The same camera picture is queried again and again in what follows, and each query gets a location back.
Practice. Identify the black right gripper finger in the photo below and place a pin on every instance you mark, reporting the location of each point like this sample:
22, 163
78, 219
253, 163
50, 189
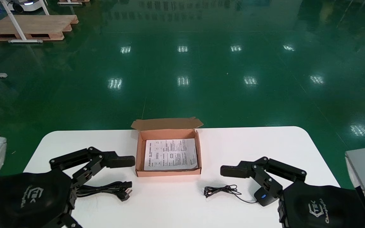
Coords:
234, 171

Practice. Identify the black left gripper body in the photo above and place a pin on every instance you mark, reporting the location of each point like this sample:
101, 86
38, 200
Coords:
21, 199

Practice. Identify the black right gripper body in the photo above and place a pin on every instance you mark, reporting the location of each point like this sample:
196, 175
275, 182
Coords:
322, 205

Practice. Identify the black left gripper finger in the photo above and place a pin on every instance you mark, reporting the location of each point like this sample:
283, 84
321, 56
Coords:
70, 222
119, 161

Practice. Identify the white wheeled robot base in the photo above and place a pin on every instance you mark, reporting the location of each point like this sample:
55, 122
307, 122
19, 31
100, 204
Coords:
27, 4

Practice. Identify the open brown cardboard box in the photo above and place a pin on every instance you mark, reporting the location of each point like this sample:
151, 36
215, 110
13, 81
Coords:
169, 133

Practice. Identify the white printed instruction sheet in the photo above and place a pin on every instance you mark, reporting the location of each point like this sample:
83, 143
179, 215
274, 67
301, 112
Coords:
169, 154

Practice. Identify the large wooden pallet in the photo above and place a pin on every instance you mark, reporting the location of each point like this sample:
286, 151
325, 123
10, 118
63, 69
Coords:
33, 27

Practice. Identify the small wooden pallet edge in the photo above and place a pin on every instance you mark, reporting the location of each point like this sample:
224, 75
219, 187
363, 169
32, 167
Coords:
73, 1

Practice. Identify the white table leg frame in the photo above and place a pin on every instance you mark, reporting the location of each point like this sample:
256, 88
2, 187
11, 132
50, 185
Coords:
13, 22

